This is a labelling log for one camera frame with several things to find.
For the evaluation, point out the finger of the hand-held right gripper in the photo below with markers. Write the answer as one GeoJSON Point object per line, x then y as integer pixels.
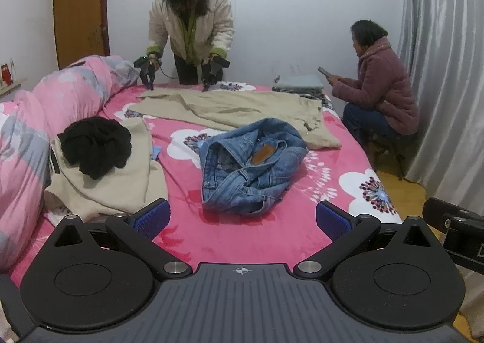
{"type": "Point", "coordinates": [438, 210]}

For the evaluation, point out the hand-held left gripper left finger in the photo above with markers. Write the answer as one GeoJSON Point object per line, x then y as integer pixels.
{"type": "Point", "coordinates": [153, 216]}

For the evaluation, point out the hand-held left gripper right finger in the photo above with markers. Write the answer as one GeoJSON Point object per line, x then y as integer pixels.
{"type": "Point", "coordinates": [332, 220]}

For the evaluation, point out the blue jeans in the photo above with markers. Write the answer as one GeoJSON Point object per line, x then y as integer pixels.
{"type": "Point", "coordinates": [242, 176]}

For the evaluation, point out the cream garment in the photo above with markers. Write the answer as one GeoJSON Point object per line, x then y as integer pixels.
{"type": "Point", "coordinates": [124, 180]}

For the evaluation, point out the light blue cloth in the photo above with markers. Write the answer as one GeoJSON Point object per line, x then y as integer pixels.
{"type": "Point", "coordinates": [155, 153]}

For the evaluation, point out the dark stool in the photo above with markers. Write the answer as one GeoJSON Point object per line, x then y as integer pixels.
{"type": "Point", "coordinates": [389, 150]}

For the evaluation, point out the pink floral bed sheet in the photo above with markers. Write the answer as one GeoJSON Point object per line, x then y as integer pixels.
{"type": "Point", "coordinates": [234, 237]}

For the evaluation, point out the black garment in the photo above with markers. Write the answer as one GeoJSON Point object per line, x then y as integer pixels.
{"type": "Point", "coordinates": [94, 142]}

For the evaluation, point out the striped dark cloth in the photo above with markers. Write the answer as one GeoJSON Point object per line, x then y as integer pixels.
{"type": "Point", "coordinates": [298, 92]}

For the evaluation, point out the beige pants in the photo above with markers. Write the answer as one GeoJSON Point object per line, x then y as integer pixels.
{"type": "Point", "coordinates": [234, 108]}

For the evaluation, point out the pink grey quilt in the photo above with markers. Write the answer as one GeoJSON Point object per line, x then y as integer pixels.
{"type": "Point", "coordinates": [22, 161]}

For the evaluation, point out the grey curtain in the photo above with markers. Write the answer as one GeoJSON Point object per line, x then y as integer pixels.
{"type": "Point", "coordinates": [442, 63]}

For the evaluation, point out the white desk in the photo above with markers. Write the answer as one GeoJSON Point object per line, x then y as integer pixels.
{"type": "Point", "coordinates": [13, 86]}

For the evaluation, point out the wooden door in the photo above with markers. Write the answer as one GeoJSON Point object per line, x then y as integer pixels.
{"type": "Point", "coordinates": [79, 6]}

